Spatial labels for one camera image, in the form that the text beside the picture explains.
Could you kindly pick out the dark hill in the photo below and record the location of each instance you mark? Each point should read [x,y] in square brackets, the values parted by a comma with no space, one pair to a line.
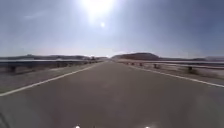
[136,56]

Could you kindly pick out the grey asphalt road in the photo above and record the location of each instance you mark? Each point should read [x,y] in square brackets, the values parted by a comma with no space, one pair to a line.
[116,100]

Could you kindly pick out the distant low hills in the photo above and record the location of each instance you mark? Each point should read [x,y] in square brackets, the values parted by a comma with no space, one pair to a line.
[46,57]

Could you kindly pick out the metal guardrail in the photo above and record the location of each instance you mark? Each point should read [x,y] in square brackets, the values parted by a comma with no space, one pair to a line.
[43,62]
[180,63]

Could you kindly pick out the white painted road line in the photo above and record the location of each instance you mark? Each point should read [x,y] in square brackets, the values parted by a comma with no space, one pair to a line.
[180,77]

